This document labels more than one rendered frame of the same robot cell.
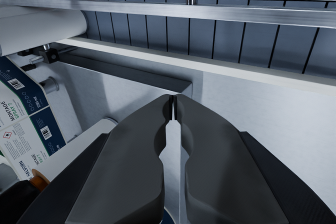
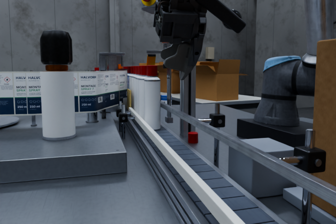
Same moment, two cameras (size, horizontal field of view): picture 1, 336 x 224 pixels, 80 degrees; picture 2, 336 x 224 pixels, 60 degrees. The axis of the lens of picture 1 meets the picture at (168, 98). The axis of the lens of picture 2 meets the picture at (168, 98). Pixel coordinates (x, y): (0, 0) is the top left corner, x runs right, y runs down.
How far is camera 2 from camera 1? 59 cm
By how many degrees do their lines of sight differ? 68
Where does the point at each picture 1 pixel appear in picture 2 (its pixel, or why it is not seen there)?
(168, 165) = (35, 154)
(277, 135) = (99, 208)
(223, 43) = not seen: hidden behind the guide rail
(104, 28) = not seen: hidden behind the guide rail
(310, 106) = (142, 211)
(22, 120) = (77, 91)
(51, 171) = (71, 75)
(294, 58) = not seen: hidden behind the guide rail
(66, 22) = (155, 116)
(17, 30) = (156, 90)
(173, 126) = (90, 152)
